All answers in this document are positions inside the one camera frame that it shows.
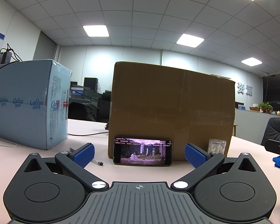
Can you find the black leather office chair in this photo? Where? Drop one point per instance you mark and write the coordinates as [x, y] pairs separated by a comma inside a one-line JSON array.
[[274, 130]]

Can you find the light blue printed carton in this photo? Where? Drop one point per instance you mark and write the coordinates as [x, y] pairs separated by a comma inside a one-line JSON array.
[[23, 102]]

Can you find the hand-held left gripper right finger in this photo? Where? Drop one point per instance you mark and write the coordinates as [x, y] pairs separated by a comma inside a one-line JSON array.
[[196, 156]]

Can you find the dark background office chair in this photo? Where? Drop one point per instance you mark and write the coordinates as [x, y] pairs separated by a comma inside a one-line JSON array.
[[88, 110]]

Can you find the brown cardboard box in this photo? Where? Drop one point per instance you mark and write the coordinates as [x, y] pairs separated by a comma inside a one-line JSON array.
[[172, 102]]

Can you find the white wall sign characters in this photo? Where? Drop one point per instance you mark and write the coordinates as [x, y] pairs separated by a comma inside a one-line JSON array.
[[245, 89]]

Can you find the grey pen with black cap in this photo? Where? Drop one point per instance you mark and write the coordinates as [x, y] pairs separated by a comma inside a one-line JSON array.
[[98, 162]]

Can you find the potted green plant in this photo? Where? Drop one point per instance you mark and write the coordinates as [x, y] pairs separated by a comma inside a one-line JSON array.
[[266, 107]]

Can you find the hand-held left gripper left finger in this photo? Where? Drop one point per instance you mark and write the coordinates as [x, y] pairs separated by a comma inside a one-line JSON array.
[[84, 156]]

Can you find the clear cotton swab jar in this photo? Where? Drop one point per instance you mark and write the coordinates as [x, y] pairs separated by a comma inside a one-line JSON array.
[[217, 146]]

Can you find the black smartphone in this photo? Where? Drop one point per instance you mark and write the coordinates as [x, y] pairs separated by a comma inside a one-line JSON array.
[[142, 152]]

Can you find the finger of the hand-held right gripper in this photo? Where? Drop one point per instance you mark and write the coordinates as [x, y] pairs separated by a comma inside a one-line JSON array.
[[278, 149]]

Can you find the black power adapter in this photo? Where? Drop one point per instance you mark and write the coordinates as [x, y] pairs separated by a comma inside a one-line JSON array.
[[3, 56]]

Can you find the black computer monitor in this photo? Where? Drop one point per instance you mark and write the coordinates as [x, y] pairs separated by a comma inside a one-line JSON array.
[[91, 84]]

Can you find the grey reception counter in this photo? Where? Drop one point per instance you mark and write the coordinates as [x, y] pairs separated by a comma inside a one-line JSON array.
[[249, 126]]

